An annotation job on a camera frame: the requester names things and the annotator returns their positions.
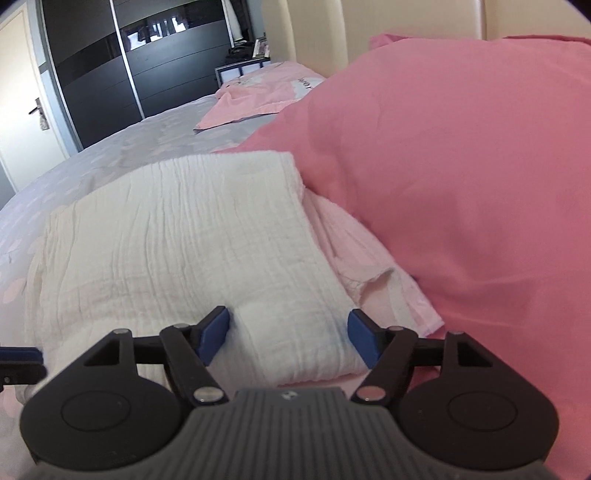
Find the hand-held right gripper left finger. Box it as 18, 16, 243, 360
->
82, 305, 231, 408

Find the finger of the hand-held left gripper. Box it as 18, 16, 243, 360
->
0, 346, 48, 385

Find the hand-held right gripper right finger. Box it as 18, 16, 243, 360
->
347, 309, 505, 408

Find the white muslin cloth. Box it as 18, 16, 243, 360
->
23, 151, 370, 403

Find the light pink cloth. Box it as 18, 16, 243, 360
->
277, 188, 446, 394

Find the light pink printed pillow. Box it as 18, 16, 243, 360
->
193, 61, 328, 134

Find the white door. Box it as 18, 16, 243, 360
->
0, 9, 71, 195

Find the white and grey nightstand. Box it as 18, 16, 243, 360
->
215, 58, 271, 87

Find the black sliding wardrobe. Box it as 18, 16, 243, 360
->
39, 0, 269, 149

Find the cream padded headboard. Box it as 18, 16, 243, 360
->
261, 0, 591, 80

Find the metal door handle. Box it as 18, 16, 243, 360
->
28, 97, 49, 131

